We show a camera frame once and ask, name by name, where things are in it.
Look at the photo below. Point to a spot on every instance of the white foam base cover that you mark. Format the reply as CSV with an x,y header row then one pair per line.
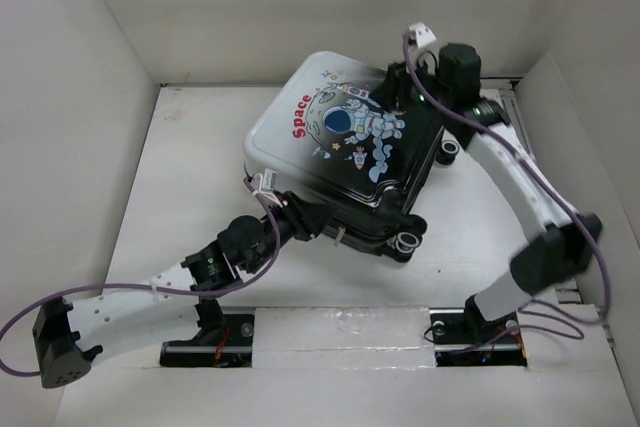
x,y
369,338

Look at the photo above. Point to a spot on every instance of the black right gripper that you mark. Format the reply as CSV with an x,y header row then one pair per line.
x,y
394,86

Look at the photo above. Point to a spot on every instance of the black white space suitcase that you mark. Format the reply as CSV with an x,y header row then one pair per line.
x,y
327,140

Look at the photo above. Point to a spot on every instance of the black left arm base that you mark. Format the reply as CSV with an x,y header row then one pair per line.
x,y
224,339

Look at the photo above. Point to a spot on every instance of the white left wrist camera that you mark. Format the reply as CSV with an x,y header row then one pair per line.
x,y
263,183

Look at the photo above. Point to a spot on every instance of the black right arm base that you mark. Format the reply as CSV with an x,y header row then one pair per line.
x,y
460,339

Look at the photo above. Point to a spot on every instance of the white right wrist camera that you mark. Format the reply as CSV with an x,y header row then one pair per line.
x,y
420,36

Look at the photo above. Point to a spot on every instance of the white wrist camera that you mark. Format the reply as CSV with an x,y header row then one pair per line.
x,y
420,36
263,183

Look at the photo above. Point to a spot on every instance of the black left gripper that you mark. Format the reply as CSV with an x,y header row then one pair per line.
x,y
305,218

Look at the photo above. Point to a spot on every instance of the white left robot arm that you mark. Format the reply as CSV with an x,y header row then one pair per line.
x,y
71,337

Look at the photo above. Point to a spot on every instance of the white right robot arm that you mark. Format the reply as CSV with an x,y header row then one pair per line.
x,y
561,241

